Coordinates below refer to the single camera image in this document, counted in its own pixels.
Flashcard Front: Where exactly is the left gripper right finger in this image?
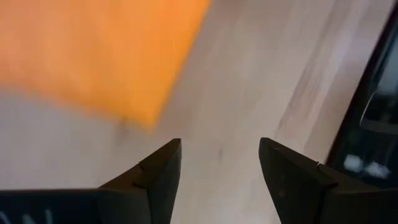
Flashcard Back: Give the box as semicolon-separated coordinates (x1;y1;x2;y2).
258;137;398;224

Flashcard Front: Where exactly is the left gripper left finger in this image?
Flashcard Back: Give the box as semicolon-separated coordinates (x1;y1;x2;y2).
0;138;182;224

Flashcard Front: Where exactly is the orange microfiber towel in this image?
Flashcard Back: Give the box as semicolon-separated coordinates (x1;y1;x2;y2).
0;0;213;131

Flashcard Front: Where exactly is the black aluminium table frame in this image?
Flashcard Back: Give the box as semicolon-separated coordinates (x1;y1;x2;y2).
325;0;398;189

